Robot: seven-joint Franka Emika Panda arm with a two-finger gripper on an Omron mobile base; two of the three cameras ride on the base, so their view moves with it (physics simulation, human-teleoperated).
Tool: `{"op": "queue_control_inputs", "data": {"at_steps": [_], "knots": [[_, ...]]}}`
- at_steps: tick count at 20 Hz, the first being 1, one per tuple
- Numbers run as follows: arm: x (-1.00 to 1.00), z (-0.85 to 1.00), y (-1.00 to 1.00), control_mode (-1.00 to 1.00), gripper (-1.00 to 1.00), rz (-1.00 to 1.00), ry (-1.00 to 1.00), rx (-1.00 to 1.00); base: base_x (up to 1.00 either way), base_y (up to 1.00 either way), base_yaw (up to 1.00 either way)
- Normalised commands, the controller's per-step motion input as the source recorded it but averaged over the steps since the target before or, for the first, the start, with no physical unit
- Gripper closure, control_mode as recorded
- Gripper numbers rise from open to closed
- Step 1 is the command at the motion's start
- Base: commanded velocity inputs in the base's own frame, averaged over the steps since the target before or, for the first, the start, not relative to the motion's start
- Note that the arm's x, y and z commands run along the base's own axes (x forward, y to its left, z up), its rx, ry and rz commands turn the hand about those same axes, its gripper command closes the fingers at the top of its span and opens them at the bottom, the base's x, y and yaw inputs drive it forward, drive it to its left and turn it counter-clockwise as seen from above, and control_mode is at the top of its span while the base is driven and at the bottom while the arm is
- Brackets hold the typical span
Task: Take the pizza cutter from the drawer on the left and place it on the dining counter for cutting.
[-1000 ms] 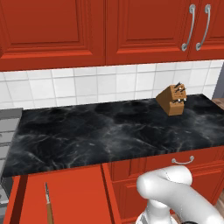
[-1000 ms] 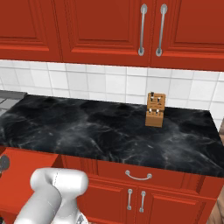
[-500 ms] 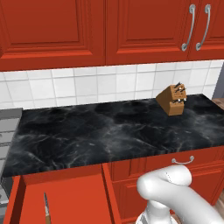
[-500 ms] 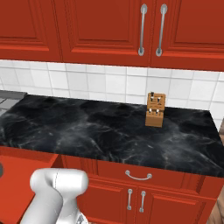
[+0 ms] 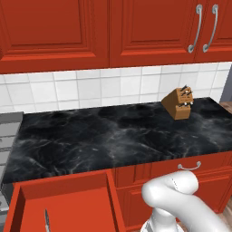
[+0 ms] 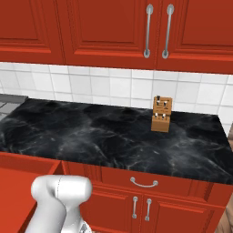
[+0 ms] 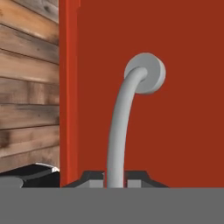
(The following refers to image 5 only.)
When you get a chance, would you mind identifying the red drawer front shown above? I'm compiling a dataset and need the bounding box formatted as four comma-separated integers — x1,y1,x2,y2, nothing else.
114,150,232,189

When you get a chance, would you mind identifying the open red drawer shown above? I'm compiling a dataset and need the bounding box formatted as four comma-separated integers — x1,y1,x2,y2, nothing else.
3,169,127,232

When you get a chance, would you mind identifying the wooden knife block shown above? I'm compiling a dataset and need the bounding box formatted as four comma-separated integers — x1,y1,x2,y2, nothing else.
160,84,195,121

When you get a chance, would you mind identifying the grey hob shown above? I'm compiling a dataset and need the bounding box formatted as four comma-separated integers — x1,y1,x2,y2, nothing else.
0,111,24,216

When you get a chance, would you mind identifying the silver drawer handle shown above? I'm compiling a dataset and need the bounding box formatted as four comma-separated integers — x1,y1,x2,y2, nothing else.
177,160,202,171

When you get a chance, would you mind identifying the red wall cupboard door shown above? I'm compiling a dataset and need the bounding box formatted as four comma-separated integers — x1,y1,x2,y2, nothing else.
0,0,111,75
109,0,203,69
193,0,232,64

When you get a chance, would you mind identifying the silver cupboard handle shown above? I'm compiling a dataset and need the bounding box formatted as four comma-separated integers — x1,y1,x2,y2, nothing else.
188,4,204,54
202,4,219,53

